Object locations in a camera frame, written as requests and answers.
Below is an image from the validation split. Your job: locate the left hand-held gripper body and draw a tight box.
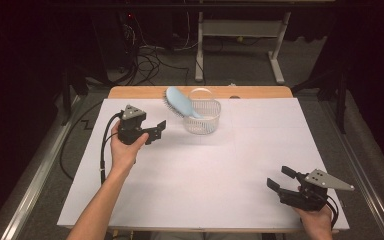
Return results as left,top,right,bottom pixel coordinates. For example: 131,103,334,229
117,104,163,146

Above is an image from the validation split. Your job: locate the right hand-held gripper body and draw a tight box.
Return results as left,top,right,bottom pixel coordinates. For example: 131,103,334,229
278,168,355,212

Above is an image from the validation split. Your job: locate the light blue hairbrush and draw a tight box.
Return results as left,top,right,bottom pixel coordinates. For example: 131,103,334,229
162,86,206,120

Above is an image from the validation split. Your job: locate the white plastic basket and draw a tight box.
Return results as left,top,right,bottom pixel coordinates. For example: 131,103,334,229
182,87,222,136

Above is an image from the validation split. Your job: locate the person's left hand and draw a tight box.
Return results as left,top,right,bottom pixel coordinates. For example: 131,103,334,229
109,119,150,175

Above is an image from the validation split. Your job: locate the person's right hand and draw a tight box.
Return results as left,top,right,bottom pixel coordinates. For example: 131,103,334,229
292,205,334,240

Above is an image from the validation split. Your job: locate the white table mat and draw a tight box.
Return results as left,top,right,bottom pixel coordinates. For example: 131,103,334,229
57,97,350,232

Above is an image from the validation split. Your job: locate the black metal stand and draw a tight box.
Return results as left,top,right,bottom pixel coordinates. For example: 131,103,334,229
291,66,350,135
60,63,92,127

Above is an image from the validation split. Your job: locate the right hand-held gripper black cable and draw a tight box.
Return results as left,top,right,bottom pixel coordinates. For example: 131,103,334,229
324,195,340,230

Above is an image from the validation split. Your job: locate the hand-held gripper black cable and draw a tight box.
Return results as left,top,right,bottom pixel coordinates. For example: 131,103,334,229
324,195,340,230
99,112,124,185

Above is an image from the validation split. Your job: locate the left hand-held gripper black cable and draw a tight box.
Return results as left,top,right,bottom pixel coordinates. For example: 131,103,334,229
99,112,124,185

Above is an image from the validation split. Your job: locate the aluminium floor rail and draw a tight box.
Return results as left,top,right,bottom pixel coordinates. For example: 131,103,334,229
0,94,82,240
323,99,384,240

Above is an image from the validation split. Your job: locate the tangle of floor cables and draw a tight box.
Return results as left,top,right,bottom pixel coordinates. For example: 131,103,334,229
119,13,192,86

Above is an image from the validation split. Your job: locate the long black floor cable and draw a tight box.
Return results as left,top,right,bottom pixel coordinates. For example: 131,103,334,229
59,101,104,181

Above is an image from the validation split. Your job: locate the white metal desk frame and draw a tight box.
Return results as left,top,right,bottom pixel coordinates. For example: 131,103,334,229
194,11,293,86

